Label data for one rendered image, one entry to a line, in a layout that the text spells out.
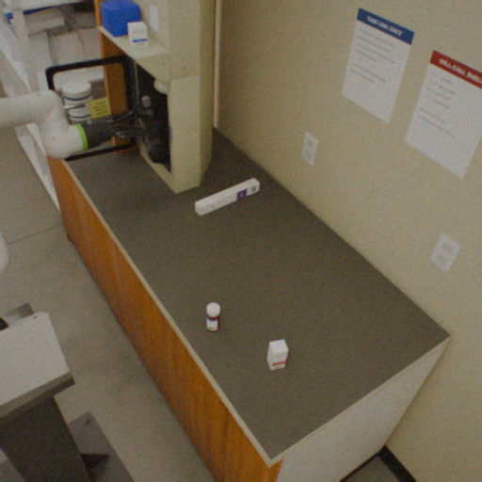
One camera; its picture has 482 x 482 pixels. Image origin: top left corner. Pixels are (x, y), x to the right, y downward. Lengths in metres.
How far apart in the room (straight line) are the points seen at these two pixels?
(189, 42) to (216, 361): 0.99
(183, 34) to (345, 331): 1.05
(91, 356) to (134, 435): 0.49
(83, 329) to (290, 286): 1.41
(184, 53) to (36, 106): 0.51
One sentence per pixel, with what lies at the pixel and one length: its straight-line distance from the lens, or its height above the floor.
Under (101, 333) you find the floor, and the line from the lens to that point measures 2.66.
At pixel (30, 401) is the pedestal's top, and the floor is 0.93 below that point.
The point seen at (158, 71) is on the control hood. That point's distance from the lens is 1.63.
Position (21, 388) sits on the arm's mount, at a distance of 1.40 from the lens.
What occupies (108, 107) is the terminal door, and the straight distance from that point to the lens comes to 1.99.
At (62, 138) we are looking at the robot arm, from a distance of 1.73.
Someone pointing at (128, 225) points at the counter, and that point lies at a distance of 1.79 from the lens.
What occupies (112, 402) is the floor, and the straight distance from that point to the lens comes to 2.43.
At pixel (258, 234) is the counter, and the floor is 0.94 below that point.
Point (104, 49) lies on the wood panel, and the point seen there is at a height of 1.40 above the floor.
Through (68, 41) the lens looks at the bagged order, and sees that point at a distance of 2.91.
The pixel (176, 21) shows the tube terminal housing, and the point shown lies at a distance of 1.60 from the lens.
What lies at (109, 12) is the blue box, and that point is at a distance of 1.74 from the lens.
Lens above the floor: 2.12
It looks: 43 degrees down
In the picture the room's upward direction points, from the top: 4 degrees clockwise
